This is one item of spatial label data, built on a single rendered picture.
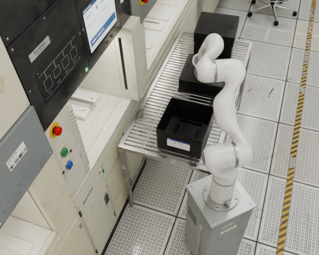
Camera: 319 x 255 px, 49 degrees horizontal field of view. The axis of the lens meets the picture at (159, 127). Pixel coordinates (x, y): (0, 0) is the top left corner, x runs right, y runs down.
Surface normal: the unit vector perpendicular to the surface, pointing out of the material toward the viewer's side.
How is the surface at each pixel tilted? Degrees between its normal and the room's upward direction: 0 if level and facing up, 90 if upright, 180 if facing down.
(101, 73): 90
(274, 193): 0
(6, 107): 90
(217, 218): 0
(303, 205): 0
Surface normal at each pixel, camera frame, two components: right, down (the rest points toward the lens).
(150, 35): -0.03, -0.65
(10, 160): 0.94, 0.24
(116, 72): -0.33, 0.72
